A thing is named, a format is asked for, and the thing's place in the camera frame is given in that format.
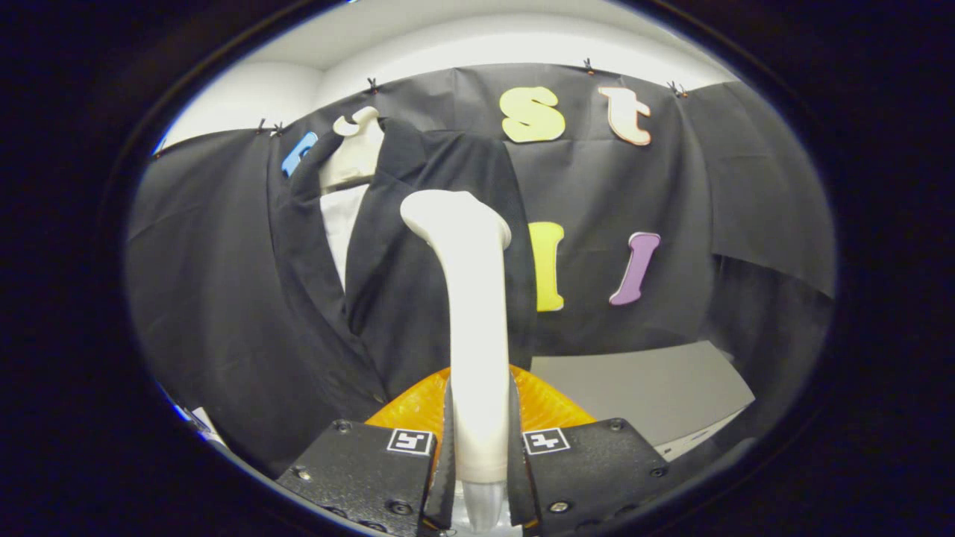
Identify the grey cabinet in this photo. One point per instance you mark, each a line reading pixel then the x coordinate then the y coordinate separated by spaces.
pixel 634 388

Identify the white garment steamer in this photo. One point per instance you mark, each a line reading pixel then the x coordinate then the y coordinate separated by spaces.
pixel 477 335

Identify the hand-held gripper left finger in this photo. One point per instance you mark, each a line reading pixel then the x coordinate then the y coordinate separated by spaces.
pixel 442 492

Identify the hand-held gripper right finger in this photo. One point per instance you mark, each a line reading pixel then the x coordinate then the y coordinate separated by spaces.
pixel 520 485

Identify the black suit jacket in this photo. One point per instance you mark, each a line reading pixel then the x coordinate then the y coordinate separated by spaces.
pixel 418 298

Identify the black backdrop cloth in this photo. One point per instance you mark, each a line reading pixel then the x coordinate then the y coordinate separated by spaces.
pixel 597 201

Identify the white dress form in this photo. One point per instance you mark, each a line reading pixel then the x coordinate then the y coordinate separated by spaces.
pixel 351 156

